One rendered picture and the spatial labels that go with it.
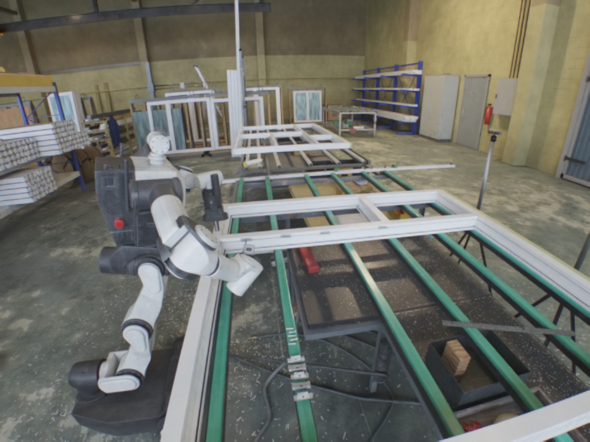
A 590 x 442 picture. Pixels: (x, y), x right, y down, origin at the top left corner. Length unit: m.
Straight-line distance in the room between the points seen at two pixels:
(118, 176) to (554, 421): 1.35
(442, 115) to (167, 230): 9.97
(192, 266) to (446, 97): 10.00
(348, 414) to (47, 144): 5.24
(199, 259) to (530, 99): 7.86
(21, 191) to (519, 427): 5.31
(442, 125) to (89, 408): 10.28
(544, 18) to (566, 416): 7.83
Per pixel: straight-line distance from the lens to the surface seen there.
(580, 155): 7.55
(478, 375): 1.33
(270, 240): 1.38
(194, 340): 0.90
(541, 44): 8.20
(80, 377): 1.88
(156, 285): 1.31
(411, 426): 1.82
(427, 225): 1.61
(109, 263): 1.35
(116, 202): 1.12
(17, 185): 5.22
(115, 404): 1.89
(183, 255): 0.75
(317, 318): 1.40
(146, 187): 0.95
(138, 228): 1.15
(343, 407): 1.81
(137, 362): 1.71
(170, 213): 0.81
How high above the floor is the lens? 1.56
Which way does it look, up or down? 26 degrees down
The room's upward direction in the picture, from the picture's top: 1 degrees counter-clockwise
